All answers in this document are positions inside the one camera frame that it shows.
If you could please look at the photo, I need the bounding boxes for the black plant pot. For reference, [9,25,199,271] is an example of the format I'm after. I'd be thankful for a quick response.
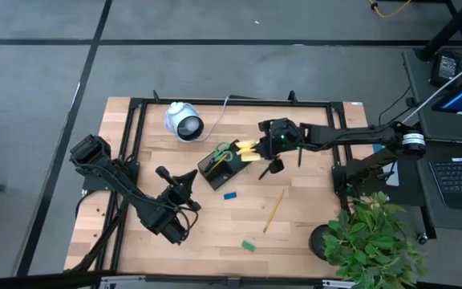
[308,223,330,261]

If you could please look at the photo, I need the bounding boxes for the silver aluminium bracket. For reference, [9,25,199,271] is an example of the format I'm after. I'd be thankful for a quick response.
[321,279,363,289]
[99,275,148,289]

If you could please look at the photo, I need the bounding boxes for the yellow pencil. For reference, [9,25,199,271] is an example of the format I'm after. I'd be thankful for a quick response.
[206,154,228,174]
[262,189,286,234]

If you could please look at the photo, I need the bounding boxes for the black power adapter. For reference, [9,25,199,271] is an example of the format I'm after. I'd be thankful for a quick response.
[429,48,462,88]

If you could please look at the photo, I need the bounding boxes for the yellow sticky note pad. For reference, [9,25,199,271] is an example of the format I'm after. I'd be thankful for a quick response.
[234,139,262,163]

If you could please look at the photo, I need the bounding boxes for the black table frame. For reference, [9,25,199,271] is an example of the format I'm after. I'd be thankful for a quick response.
[70,90,356,288]

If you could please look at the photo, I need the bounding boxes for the thin white cable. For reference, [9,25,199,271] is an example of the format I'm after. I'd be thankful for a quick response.
[399,51,462,126]

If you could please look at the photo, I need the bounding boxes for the black cable bundle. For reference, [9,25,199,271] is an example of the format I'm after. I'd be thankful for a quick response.
[70,190,132,274]

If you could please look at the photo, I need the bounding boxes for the green handled scissors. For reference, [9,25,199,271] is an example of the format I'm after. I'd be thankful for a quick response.
[203,140,235,174]

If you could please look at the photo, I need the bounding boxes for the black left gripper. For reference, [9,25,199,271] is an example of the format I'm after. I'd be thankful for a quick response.
[154,165,202,214]

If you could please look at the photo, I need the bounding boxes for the black laptop keyboard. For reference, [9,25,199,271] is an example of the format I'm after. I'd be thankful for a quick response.
[428,157,462,213]

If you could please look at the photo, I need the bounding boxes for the white paper sheet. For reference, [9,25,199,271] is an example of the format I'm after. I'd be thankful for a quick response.
[372,143,400,188]

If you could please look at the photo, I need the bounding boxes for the black pen with white print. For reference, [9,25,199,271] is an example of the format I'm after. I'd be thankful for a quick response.
[257,164,273,181]

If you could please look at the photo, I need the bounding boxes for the yellow cable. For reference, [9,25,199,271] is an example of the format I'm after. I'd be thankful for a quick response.
[369,0,412,19]

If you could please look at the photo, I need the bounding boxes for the black mesh desk organizer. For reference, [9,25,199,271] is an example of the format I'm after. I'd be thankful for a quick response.
[197,139,253,191]

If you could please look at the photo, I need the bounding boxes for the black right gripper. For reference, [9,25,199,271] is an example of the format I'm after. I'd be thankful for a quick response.
[250,117,302,174]

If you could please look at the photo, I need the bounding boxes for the white spherical camera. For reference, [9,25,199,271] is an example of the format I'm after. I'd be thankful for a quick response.
[164,101,205,142]

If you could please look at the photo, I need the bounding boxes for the green artificial plant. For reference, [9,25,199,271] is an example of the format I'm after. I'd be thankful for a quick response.
[322,191,428,289]

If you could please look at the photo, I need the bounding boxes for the white lamp cable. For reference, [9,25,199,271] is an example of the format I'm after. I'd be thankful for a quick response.
[198,95,231,142]

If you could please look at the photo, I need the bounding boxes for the open laptop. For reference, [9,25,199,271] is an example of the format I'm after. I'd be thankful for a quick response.
[401,47,462,234]

